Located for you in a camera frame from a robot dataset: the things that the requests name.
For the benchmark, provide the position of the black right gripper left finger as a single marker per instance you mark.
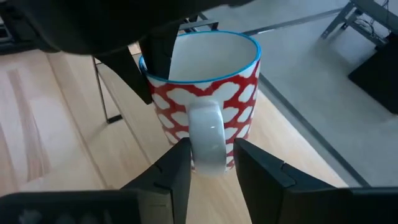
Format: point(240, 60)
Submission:
point(174, 186)

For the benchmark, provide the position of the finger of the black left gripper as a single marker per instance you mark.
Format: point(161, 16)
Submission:
point(158, 56)
point(127, 71)

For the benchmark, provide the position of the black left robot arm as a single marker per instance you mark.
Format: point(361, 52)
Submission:
point(25, 15)

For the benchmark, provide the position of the wooden shelf with black frame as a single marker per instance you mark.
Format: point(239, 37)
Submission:
point(280, 149)

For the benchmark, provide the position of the red white patterned mug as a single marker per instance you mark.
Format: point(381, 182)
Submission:
point(224, 93)

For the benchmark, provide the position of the grey metal cart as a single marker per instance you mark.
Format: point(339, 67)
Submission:
point(370, 12)

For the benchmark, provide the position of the black box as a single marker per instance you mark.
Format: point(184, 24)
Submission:
point(379, 77)

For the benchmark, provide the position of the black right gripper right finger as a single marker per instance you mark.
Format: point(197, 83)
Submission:
point(264, 186)

